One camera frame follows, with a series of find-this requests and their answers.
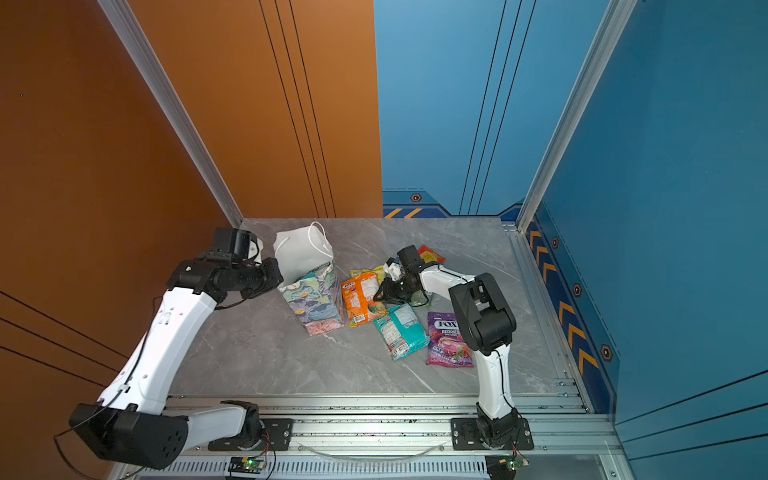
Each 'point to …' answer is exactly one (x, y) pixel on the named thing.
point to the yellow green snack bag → (379, 271)
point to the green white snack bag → (419, 298)
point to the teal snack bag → (401, 330)
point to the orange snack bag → (358, 295)
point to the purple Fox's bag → (447, 346)
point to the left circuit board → (250, 464)
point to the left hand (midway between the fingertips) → (286, 272)
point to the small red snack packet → (429, 256)
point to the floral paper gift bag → (309, 277)
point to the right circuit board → (504, 466)
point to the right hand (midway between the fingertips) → (380, 298)
